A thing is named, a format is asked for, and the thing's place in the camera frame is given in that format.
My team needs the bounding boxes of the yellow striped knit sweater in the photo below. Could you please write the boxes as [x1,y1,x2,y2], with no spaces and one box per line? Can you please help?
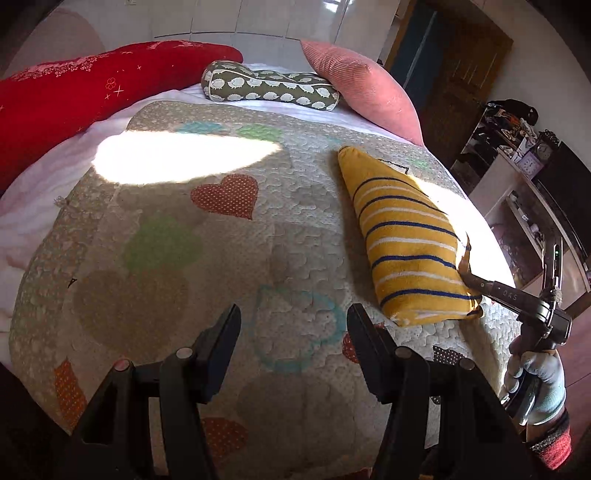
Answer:
[338,146,482,327]

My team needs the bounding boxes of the green sheep pattern pillow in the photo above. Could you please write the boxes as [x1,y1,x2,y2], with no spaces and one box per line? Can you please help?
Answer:
[200,60,341,111]

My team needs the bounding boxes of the white alarm clock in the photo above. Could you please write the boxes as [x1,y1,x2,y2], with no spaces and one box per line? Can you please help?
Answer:
[517,151,544,179]

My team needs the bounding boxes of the brown wooden door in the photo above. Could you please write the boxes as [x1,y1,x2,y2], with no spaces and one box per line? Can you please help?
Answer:
[385,1,513,168]

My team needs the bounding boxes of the red long bolster pillow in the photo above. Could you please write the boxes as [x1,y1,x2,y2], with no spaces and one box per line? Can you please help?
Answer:
[0,40,243,191]

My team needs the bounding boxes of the pink knit cushion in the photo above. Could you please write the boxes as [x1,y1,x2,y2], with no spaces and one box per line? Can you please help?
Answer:
[301,40,424,146]

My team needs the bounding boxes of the patchwork heart quilt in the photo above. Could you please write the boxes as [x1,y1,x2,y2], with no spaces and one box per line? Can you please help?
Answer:
[9,101,518,479]

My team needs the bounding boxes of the white gloved right hand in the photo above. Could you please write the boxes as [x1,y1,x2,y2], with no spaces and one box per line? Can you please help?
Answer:
[502,336,566,426]

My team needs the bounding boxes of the white shelf unit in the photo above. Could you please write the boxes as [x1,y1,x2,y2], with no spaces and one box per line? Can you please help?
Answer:
[451,99,590,317]

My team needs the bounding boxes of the round white headboard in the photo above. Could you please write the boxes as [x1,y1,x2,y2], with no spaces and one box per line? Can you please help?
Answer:
[1,7,106,79]

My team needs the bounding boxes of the white wardrobe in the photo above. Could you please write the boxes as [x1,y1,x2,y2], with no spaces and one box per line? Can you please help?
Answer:
[60,0,402,71]

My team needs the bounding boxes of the red knit sleeve cuff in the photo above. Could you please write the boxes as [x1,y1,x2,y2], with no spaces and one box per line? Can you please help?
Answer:
[526,410,572,470]

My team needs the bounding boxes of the black television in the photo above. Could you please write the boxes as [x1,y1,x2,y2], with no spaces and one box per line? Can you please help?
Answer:
[534,142,590,276]

